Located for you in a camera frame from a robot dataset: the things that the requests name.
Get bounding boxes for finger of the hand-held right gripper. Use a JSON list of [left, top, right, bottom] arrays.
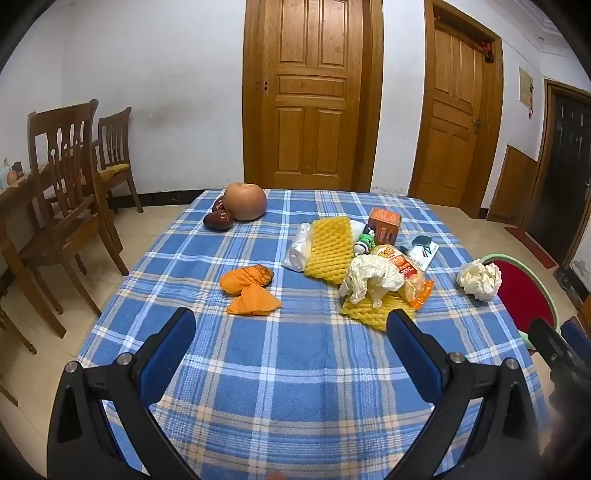
[[560, 318, 591, 358], [527, 318, 580, 372]]

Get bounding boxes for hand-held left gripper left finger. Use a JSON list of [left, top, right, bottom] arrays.
[[46, 306, 199, 480]]

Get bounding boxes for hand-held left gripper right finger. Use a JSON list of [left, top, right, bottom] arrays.
[[386, 308, 561, 480]]

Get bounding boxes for red basin with green rim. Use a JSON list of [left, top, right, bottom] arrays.
[[482, 252, 561, 337]]

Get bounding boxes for yellow foam fruit net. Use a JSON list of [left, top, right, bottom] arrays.
[[340, 291, 419, 332], [304, 217, 354, 284]]

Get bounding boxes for clear orange snack packet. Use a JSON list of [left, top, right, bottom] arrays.
[[372, 244, 435, 310]]

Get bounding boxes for white tissue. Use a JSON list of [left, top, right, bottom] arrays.
[[339, 255, 406, 308], [457, 259, 502, 302]]

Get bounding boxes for orange peel piece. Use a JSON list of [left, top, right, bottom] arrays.
[[219, 264, 275, 295], [227, 284, 283, 317]]

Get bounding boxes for white printed box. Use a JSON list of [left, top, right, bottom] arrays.
[[399, 234, 440, 271]]

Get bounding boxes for green white toy figure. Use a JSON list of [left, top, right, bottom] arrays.
[[353, 224, 377, 256]]

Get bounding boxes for small orange box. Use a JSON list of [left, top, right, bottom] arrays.
[[368, 207, 402, 245]]

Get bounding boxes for white plastic bag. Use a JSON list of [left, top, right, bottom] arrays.
[[283, 220, 370, 271]]

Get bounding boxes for dark shoes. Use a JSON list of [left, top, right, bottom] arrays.
[[554, 267, 583, 297]]

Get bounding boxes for red doormat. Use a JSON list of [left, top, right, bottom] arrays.
[[503, 225, 558, 270]]

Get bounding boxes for blue plaid tablecloth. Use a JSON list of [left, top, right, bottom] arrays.
[[76, 188, 550, 480]]

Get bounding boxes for dark entrance door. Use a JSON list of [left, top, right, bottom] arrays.
[[522, 78, 591, 268]]

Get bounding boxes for large apple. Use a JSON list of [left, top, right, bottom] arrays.
[[224, 182, 267, 221]]

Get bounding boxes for wooden chair with cushion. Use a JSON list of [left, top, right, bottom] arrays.
[[90, 107, 145, 214]]

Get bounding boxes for tall wooden chair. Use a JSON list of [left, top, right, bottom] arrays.
[[18, 99, 130, 315]]

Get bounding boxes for light wooden panel door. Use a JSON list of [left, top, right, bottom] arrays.
[[410, 0, 504, 220], [243, 0, 384, 192]]

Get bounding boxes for wooden wall panel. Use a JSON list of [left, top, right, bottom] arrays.
[[487, 144, 541, 226]]

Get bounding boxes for framed wall notice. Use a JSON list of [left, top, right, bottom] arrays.
[[518, 68, 535, 109]]

